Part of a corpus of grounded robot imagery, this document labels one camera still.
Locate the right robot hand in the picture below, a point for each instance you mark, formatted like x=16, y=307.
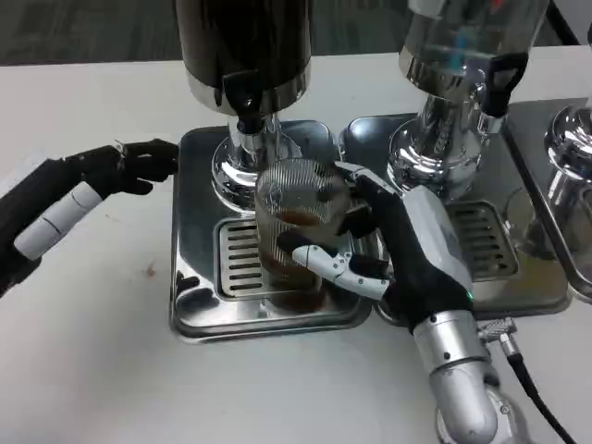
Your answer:
x=416, y=259

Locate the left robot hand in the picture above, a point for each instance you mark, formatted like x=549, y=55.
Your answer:
x=28, y=217

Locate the clear ribbed glass cup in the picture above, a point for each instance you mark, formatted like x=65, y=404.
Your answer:
x=296, y=199

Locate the right silver robot forearm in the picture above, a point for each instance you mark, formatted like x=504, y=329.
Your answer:
x=458, y=370

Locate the steel drip tray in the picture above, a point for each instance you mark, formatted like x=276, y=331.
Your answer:
x=532, y=139
x=194, y=222
x=518, y=185

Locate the chrome dispenser base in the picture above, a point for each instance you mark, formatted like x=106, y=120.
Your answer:
x=569, y=152

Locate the black tap of clear dispenser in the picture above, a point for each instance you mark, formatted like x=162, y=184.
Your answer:
x=501, y=78

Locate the clear drink dispenser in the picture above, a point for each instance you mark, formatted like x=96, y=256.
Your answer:
x=462, y=41

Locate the black tap of dark dispenser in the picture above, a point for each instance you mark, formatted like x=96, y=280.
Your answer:
x=240, y=97

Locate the dark drink dispenser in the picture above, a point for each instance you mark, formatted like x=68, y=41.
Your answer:
x=245, y=37

